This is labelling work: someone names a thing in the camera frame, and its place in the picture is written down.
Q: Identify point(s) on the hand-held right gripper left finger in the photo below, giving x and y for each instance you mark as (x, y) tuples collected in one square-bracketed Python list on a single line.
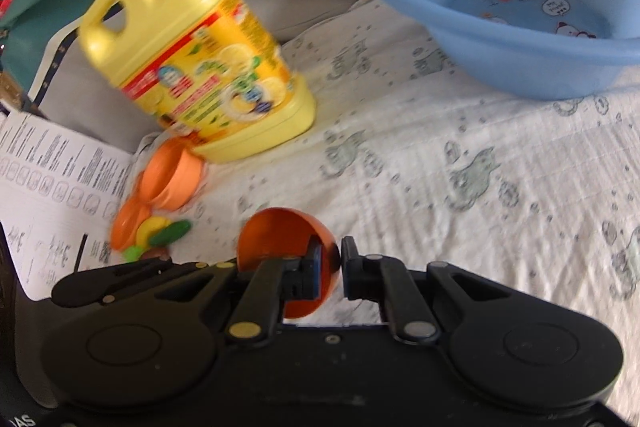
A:
[(315, 274)]

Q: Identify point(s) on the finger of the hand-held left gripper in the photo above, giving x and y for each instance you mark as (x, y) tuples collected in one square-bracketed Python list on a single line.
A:
[(100, 282)]

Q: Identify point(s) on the white printed blanket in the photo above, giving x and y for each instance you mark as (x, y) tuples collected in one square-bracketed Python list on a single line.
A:
[(450, 232)]

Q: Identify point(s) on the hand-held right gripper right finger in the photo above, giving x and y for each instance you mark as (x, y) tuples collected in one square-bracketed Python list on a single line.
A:
[(350, 274)]

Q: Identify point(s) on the orange cup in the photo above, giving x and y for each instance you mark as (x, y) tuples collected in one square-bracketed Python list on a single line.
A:
[(175, 182)]

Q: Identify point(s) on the dark green toy piece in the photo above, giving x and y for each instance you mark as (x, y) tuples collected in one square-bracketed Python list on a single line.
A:
[(172, 233)]

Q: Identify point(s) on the printed instruction sheet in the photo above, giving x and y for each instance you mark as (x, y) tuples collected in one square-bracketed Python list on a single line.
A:
[(50, 187)]

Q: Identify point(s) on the small orange plate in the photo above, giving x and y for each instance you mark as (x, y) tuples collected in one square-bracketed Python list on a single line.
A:
[(125, 223)]

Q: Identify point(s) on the blue plastic basin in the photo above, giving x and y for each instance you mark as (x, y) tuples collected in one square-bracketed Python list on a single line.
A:
[(500, 68)]

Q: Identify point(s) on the dark red toy piece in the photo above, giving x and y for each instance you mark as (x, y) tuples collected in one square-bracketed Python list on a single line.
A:
[(157, 253)]

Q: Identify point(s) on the yellow toy piece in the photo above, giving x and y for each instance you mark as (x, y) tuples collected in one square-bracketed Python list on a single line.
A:
[(150, 227)]

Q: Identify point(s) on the orange bowl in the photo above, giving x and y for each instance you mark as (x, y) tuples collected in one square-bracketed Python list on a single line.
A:
[(280, 232)]

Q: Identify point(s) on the yellow detergent pump bottle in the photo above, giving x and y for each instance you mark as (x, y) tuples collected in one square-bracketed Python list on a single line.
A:
[(200, 57)]

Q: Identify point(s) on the bright green toy piece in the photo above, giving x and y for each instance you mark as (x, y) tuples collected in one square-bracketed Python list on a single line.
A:
[(132, 253)]

